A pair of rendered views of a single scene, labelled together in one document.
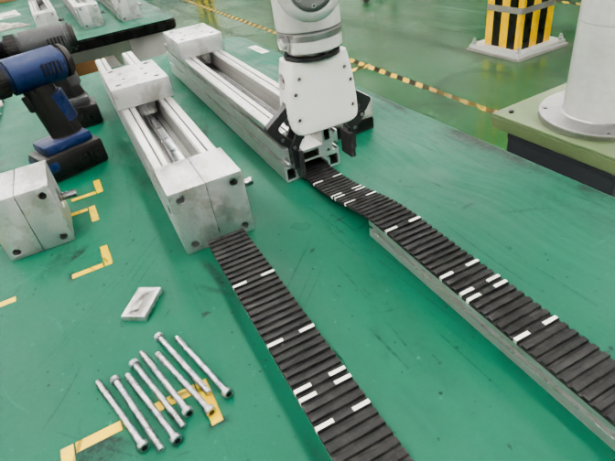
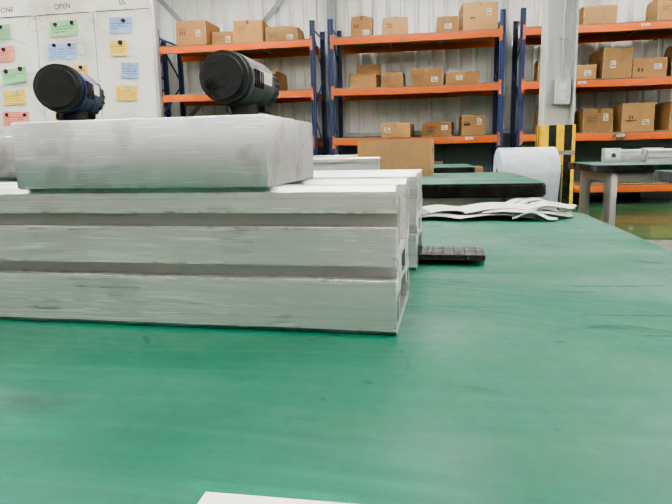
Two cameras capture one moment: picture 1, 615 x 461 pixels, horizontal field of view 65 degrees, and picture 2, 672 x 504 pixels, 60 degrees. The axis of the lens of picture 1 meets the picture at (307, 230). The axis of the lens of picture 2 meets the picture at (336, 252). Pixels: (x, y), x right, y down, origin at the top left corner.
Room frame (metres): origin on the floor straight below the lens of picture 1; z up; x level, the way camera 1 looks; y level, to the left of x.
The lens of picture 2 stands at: (1.60, -0.07, 0.88)
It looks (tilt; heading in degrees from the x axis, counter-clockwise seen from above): 10 degrees down; 122
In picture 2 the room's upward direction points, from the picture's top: 1 degrees counter-clockwise
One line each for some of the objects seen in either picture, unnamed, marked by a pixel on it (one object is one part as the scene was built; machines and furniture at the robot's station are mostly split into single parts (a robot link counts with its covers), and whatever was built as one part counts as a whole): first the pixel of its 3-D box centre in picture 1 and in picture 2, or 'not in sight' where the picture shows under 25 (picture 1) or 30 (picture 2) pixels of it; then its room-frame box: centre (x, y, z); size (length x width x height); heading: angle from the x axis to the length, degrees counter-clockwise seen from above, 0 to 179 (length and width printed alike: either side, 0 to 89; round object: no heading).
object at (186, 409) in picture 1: (164, 380); not in sight; (0.32, 0.17, 0.78); 0.11 x 0.01 x 0.01; 35
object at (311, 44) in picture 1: (307, 37); not in sight; (0.65, -0.04, 1.00); 0.09 x 0.08 x 0.03; 111
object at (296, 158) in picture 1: (289, 154); not in sight; (0.63, 0.01, 0.85); 0.03 x 0.03 x 0.07; 21
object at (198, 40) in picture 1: (194, 46); (179, 173); (1.30, 0.21, 0.87); 0.16 x 0.11 x 0.07; 21
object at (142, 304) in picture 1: (142, 303); not in sight; (0.44, 0.21, 0.78); 0.05 x 0.03 x 0.01; 166
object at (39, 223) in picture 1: (37, 206); not in sight; (0.65, 0.39, 0.83); 0.11 x 0.10 x 0.10; 111
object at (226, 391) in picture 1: (200, 363); not in sight; (0.33, 0.13, 0.78); 0.11 x 0.01 x 0.01; 36
